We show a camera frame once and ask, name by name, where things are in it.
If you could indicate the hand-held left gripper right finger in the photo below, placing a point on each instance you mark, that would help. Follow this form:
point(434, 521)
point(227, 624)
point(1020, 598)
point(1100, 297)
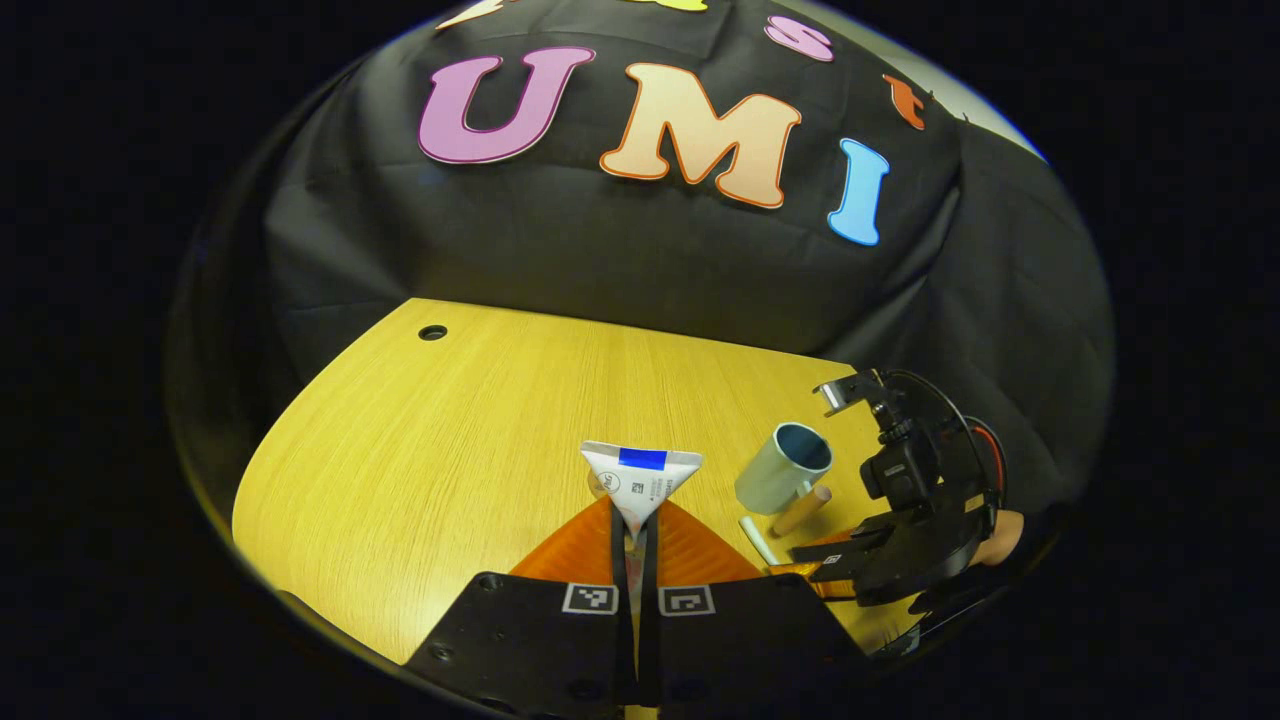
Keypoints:
point(740, 630)

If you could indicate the black backdrop cloth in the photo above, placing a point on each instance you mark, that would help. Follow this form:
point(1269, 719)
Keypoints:
point(620, 250)

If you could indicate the white toothpaste tube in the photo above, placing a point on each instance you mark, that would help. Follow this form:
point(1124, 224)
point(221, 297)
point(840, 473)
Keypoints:
point(640, 485)

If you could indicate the pale toothbrush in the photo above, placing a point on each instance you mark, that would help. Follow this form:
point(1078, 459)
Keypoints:
point(757, 540)

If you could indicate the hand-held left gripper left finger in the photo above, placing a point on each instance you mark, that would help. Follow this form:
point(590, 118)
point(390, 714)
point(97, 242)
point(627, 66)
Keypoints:
point(530, 630)

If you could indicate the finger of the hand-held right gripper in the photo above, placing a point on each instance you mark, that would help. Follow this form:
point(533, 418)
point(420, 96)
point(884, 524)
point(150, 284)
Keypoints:
point(850, 545)
point(815, 582)

